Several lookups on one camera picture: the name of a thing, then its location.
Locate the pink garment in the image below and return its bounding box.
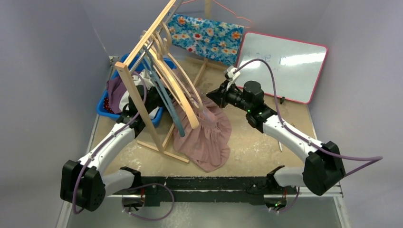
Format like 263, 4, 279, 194
173, 103, 232, 172

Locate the grey white t-shirt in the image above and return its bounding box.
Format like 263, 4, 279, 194
122, 70, 163, 120

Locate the blue-grey plastic hanger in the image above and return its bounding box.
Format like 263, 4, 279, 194
141, 48, 185, 137

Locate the purple shirt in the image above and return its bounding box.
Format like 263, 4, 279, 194
107, 76, 131, 114

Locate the red polka dot skirt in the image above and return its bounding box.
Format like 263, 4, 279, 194
103, 97, 114, 114

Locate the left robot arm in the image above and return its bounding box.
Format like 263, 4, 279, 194
60, 99, 145, 214

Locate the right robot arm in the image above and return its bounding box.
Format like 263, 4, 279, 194
206, 81, 346, 196

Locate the blue floral cloth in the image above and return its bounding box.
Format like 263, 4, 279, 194
167, 14, 244, 66

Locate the wooden clothes rack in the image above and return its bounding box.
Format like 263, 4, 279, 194
114, 0, 229, 164

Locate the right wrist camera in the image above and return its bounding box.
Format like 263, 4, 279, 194
224, 66, 240, 91

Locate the whiteboard with pink frame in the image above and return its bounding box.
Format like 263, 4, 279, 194
236, 32, 328, 104

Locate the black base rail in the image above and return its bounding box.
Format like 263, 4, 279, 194
113, 176, 316, 209

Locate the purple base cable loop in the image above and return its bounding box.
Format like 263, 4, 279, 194
121, 183, 175, 221

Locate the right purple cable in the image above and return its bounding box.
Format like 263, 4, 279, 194
234, 58, 384, 179

